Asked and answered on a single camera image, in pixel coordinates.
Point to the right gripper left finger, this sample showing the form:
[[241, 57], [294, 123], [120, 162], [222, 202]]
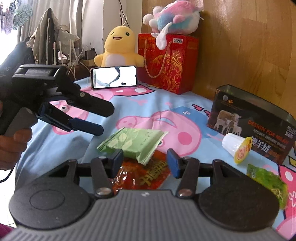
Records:
[[104, 168]]

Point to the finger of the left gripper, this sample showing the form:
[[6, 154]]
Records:
[[70, 91], [57, 118]]

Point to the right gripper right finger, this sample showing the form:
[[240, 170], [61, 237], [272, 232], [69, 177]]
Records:
[[187, 170]]

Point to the orange red snack bag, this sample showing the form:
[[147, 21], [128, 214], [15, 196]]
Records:
[[141, 173]]

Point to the green tea cake packet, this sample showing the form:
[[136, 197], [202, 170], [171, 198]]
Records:
[[136, 143]]

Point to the white jelly cup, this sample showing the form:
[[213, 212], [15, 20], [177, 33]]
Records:
[[238, 147]]

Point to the green candy packet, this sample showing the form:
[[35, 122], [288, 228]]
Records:
[[270, 181]]

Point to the person's left hand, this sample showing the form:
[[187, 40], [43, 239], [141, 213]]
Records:
[[11, 148]]

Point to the folded drying rack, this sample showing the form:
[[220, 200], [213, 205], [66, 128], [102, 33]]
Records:
[[49, 38]]

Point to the smartphone with white screen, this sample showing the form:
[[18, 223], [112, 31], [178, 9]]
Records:
[[113, 77]]

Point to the blue cartoon pig bedsheet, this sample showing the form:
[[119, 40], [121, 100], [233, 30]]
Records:
[[160, 216]]

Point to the yellow duck plush toy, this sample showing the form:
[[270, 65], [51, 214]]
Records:
[[119, 49]]

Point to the black metal tin box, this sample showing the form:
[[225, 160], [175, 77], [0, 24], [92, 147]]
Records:
[[244, 114]]

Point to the red gift bag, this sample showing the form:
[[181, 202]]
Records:
[[173, 68]]

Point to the pink blue plush toy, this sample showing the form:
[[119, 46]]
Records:
[[179, 17]]

